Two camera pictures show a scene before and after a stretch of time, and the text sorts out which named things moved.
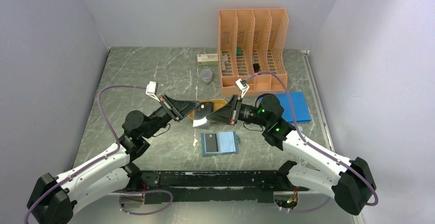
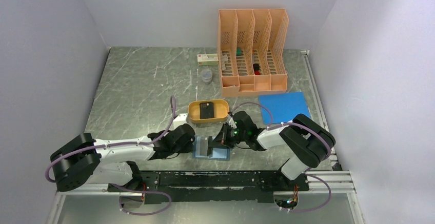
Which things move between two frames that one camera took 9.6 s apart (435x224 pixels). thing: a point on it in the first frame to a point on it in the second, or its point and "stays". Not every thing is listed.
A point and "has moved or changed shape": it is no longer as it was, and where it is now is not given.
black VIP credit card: [200, 120] to [203, 146]
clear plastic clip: [223, 58] stays
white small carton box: [210, 59] stays
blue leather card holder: [227, 143] has moved or changed shape
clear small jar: [206, 76] stays
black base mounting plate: [195, 187] stays
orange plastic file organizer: [253, 45] stays
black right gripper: [225, 114] to [222, 138]
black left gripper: [179, 108] to [188, 148]
